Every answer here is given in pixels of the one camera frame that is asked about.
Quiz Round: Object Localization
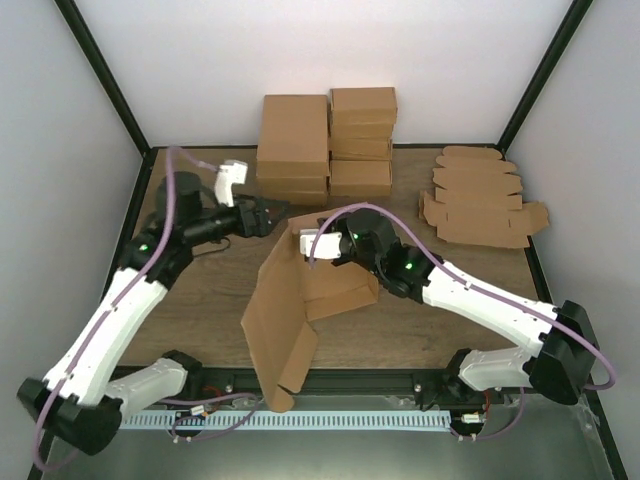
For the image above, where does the clear plastic sheet cover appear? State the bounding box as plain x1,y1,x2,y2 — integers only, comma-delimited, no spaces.
50,397,613,479

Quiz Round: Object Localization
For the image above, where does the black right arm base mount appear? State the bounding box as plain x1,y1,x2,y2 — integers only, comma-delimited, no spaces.
410,369,505,410

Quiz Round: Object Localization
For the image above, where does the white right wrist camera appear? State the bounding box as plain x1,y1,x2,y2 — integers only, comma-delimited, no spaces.
299,229,342,260

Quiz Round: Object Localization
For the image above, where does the top right stacked cardboard box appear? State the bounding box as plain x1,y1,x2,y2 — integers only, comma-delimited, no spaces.
330,87,398,126

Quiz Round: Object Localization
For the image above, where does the light blue slotted cable duct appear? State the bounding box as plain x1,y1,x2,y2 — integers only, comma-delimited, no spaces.
121,410,451,433

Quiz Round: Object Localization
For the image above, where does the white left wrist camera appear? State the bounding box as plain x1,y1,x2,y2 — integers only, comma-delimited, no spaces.
213,159,248,207

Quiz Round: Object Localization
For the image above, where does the pile of flat cardboard blanks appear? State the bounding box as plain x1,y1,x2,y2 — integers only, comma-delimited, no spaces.
433,145,523,196

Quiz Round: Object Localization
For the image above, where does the large cardboard box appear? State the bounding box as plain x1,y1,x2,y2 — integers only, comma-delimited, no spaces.
241,210,379,413

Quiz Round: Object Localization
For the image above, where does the top left stacked cardboard box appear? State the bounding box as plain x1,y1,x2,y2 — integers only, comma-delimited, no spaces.
256,95,329,179

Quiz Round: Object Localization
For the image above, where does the black frame post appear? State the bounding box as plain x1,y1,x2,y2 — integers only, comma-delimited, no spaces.
54,0,151,157
496,0,593,153

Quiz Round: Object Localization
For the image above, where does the front right folded cardboard box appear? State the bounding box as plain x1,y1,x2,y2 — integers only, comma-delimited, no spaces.
329,160,392,198

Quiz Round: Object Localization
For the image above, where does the black left frame post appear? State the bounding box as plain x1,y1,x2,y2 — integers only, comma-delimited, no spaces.
54,0,151,157

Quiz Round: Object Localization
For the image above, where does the purple base loop cable right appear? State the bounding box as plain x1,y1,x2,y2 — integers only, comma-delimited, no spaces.
455,387,526,443

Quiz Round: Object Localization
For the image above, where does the black aluminium front rail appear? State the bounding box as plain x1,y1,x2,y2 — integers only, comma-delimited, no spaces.
99,367,591,396

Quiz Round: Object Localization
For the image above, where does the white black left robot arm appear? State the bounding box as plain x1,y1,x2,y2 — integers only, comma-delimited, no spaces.
17,171,288,455

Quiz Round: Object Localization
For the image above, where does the purple base loop cable left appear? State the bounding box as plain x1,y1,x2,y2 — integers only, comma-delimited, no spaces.
159,391,261,444

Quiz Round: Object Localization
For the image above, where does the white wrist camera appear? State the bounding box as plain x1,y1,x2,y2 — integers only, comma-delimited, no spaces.
299,229,342,260
213,159,248,207

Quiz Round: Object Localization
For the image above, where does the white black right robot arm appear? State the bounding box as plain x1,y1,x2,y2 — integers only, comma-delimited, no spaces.
315,208,597,405

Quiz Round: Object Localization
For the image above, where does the top flat cardboard blank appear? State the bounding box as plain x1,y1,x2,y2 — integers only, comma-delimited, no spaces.
419,191,550,249

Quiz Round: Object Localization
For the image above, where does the black right frame post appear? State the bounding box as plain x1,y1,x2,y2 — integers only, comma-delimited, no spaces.
496,0,593,153

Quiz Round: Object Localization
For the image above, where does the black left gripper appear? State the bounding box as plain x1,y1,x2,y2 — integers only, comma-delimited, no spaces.
185,192,292,247

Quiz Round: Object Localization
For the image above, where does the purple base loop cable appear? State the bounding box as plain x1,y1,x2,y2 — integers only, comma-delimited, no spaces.
455,387,526,443
159,391,261,444

